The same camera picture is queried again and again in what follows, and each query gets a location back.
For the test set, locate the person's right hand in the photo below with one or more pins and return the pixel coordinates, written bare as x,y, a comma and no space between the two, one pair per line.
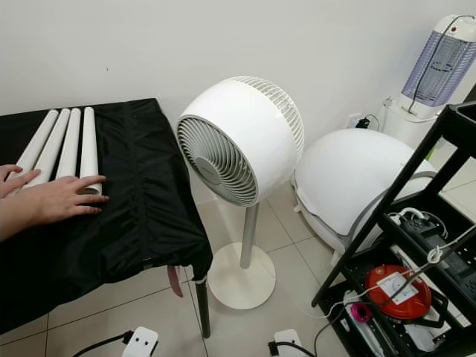
63,199

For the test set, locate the person's left hand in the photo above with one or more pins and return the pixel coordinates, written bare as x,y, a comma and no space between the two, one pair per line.
11,184

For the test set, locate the person's right forearm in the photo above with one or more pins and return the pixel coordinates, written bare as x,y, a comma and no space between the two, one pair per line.
13,219

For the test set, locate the pink plastic piece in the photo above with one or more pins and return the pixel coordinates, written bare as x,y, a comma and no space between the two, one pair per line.
175,282

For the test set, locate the white power strip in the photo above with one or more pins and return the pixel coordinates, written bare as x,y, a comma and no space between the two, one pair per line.
141,342

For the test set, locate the black metal table leg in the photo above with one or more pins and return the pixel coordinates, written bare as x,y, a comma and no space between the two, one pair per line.
203,312

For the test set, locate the white dome appliance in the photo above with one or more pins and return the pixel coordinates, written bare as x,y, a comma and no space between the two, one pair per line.
349,175

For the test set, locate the black metal shelf rack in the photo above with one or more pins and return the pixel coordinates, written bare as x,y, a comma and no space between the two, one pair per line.
357,247

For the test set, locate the black power plug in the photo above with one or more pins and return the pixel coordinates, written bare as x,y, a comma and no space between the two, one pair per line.
363,123

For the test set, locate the pink grey hair dryer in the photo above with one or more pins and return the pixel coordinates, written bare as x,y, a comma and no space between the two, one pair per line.
361,310

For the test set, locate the red round appliance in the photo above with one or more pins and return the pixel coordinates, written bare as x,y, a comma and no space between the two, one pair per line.
383,297

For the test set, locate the white round bin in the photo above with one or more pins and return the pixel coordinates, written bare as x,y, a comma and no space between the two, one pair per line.
409,126

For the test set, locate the black power strip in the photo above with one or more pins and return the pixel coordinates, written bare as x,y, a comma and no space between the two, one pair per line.
435,238

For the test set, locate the white purple insect zapper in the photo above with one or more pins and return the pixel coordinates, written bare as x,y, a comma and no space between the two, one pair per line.
442,67

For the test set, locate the white pedestal fan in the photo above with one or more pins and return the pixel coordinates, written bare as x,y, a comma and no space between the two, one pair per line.
256,123

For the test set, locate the white wall socket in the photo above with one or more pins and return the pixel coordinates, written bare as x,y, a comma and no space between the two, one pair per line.
351,119

